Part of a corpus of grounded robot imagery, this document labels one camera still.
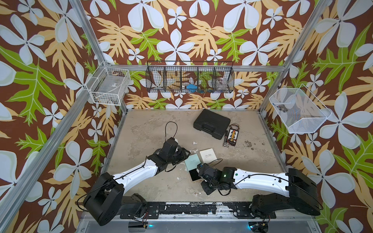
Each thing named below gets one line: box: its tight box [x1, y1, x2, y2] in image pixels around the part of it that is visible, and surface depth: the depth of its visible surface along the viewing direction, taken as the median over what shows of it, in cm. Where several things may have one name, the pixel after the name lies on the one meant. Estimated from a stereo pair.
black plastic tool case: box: [193, 108, 231, 140], surface depth 109 cm
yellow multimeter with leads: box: [227, 122, 241, 147], surface depth 106 cm
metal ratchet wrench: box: [222, 130, 230, 149], surface depth 103 cm
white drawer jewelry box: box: [199, 148, 218, 165], surface depth 93 cm
